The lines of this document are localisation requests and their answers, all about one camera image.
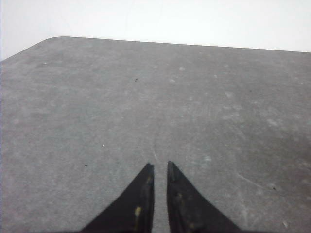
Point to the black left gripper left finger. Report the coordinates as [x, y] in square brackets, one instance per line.
[132, 211]

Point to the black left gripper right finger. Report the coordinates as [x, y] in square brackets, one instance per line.
[189, 211]

